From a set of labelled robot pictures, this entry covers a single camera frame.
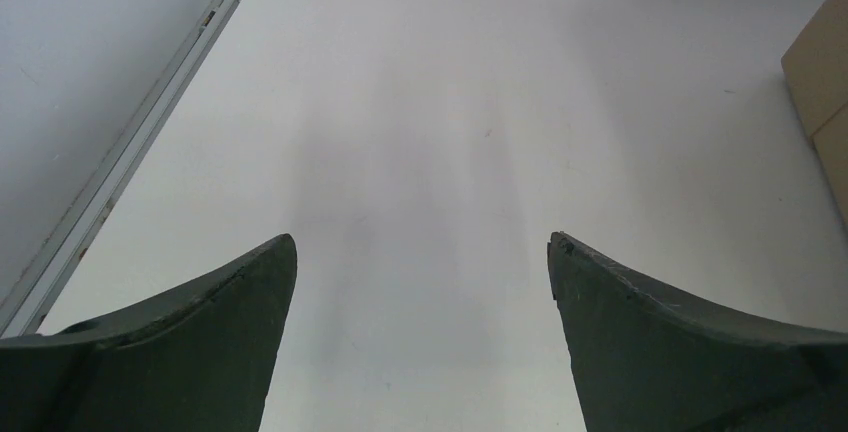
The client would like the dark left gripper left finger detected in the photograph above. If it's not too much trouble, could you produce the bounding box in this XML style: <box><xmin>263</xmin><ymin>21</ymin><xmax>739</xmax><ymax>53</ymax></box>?
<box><xmin>1</xmin><ymin>234</ymin><xmax>297</xmax><ymax>431</ymax></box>

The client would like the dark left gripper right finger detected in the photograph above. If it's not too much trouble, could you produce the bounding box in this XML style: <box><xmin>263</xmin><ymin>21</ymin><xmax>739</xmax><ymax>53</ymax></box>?
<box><xmin>547</xmin><ymin>232</ymin><xmax>847</xmax><ymax>431</ymax></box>

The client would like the tan plastic tool box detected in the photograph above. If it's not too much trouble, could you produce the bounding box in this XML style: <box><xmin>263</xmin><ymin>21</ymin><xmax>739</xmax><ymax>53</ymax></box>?
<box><xmin>781</xmin><ymin>0</ymin><xmax>847</xmax><ymax>220</ymax></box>

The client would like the aluminium frame rail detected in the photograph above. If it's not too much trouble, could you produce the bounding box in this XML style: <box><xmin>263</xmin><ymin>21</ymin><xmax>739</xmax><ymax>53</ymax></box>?
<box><xmin>1</xmin><ymin>0</ymin><xmax>241</xmax><ymax>338</ymax></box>

